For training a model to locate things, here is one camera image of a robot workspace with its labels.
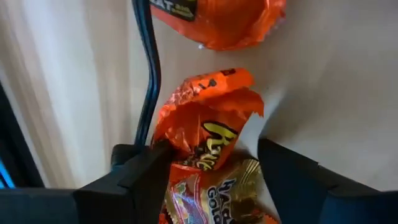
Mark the gold Haribo gummy pack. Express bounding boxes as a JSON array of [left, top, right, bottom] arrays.
[[160, 157, 280, 224]]

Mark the orange Reese's candy pack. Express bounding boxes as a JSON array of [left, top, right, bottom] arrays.
[[151, 67, 265, 172]]

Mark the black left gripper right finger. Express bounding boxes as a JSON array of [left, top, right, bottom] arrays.
[[257, 138, 341, 224]]

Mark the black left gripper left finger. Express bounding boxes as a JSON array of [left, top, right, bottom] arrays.
[[73, 141, 175, 224]]

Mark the black lamp cord with switch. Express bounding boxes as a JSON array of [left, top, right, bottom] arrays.
[[110, 0, 162, 172]]

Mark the orange KitKat candy pack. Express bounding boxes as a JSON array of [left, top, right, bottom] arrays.
[[149, 0, 287, 52]]

